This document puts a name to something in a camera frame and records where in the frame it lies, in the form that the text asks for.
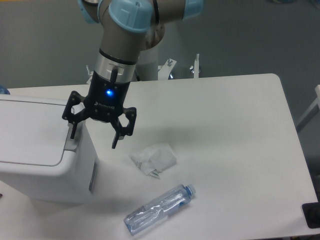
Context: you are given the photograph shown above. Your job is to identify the clear plastic water bottle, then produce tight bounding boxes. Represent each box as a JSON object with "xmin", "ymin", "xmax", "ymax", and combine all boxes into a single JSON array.
[{"xmin": 123, "ymin": 184, "xmax": 196, "ymax": 236}]

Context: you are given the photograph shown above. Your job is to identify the black object at table edge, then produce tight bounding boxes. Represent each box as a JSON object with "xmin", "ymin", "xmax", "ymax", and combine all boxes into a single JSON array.
[{"xmin": 302, "ymin": 202, "xmax": 320, "ymax": 229}]

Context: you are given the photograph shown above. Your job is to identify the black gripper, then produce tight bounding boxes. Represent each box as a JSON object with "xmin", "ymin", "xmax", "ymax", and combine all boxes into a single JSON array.
[{"xmin": 61, "ymin": 70, "xmax": 137, "ymax": 150}]

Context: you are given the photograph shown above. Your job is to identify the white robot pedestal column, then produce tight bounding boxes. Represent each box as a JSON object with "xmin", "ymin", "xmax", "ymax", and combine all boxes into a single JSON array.
[{"xmin": 134, "ymin": 24, "xmax": 165, "ymax": 82}]

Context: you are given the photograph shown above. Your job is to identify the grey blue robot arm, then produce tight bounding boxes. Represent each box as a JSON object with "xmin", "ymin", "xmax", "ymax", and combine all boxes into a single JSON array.
[{"xmin": 62, "ymin": 0, "xmax": 204, "ymax": 149}]

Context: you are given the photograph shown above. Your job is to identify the white push-lid trash can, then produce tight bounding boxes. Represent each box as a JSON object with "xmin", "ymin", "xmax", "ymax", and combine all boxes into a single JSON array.
[{"xmin": 0, "ymin": 94, "xmax": 99, "ymax": 203}]

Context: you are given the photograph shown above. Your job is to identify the white frame at right edge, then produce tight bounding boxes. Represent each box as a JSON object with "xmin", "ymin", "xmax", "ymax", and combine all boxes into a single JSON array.
[{"xmin": 295, "ymin": 84, "xmax": 320, "ymax": 133}]

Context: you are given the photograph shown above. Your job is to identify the crumpled white paper wrapper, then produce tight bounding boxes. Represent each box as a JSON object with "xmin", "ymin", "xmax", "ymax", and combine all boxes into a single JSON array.
[{"xmin": 130, "ymin": 143, "xmax": 177, "ymax": 180}]

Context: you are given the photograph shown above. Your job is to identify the blue object at left edge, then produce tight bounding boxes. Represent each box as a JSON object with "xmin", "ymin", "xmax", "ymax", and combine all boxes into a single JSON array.
[{"xmin": 0, "ymin": 85, "xmax": 10, "ymax": 95}]

